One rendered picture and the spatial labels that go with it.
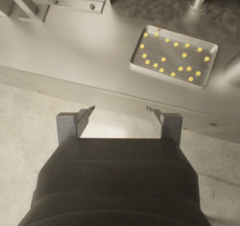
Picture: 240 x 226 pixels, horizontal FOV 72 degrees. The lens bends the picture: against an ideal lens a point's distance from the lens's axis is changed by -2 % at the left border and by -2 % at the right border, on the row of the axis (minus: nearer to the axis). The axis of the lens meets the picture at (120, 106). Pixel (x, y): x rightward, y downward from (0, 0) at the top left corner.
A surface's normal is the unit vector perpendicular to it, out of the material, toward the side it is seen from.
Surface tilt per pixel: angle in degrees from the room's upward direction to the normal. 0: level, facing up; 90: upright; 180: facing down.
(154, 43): 0
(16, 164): 0
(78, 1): 0
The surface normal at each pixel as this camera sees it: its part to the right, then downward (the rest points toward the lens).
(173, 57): -0.13, -0.16
